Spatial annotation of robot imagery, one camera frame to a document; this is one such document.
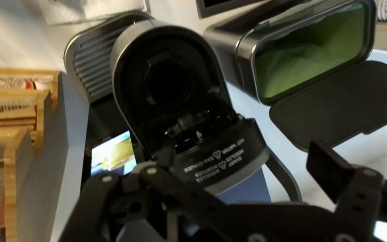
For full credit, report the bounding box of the black and silver coffeemaker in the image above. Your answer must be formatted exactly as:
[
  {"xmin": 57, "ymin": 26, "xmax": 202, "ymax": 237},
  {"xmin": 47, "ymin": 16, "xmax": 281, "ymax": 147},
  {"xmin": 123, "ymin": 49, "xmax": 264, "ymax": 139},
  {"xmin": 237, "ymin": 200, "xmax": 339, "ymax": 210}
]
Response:
[{"xmin": 64, "ymin": 10, "xmax": 273, "ymax": 206}]

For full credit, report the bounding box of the steel-framed counter trash chute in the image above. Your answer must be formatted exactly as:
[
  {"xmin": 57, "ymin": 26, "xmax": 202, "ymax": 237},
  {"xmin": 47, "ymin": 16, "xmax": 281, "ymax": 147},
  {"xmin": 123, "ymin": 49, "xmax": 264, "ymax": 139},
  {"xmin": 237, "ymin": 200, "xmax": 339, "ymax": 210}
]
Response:
[{"xmin": 195, "ymin": 0, "xmax": 269, "ymax": 20}]

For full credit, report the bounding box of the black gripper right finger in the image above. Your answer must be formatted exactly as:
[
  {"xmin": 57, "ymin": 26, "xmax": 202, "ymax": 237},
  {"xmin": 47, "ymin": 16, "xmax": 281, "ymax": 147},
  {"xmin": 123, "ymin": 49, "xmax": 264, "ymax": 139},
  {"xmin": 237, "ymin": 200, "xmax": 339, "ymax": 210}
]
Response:
[{"xmin": 305, "ymin": 138, "xmax": 387, "ymax": 242}]

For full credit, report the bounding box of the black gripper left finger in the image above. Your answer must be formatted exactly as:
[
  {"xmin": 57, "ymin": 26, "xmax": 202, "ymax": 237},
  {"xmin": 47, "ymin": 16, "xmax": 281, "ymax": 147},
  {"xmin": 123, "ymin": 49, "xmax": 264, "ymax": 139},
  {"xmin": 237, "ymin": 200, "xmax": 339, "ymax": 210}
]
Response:
[{"xmin": 58, "ymin": 143, "xmax": 232, "ymax": 242}]

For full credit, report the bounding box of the wooden condiment organizer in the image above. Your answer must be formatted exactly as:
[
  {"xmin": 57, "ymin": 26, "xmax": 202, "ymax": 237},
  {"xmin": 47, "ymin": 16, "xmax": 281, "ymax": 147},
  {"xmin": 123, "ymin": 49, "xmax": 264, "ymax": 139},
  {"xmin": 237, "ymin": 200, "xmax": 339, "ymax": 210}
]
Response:
[{"xmin": 0, "ymin": 65, "xmax": 62, "ymax": 242}]

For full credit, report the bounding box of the stainless steel lidded bin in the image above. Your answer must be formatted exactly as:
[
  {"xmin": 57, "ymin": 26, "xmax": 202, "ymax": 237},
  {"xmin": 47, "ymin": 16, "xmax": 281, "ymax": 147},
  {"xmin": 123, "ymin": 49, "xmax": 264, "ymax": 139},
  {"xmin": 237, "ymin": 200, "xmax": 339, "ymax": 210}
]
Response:
[{"xmin": 203, "ymin": 0, "xmax": 387, "ymax": 153}]

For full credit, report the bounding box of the clear plastic zip bag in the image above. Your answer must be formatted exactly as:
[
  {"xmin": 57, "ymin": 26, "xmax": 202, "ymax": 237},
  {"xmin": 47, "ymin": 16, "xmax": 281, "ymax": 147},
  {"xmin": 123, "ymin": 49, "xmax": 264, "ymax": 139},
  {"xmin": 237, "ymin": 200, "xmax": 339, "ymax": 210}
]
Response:
[{"xmin": 35, "ymin": 0, "xmax": 151, "ymax": 26}]

